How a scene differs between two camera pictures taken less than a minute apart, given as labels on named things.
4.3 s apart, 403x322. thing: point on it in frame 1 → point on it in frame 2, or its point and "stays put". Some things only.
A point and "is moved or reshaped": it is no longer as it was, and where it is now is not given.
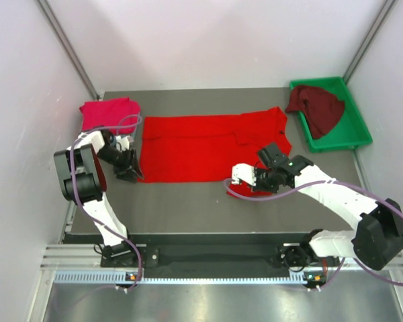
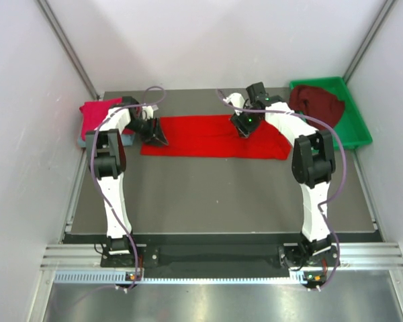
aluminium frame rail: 88,256 stays put
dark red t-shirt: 322,111 stays put
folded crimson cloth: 104,113 stays put
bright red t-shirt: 203,149 is moved or reshaped
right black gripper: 258,186 → 243,130
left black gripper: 123,172 → 158,134
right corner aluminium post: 363,48 stays put
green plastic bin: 350,132 stays put
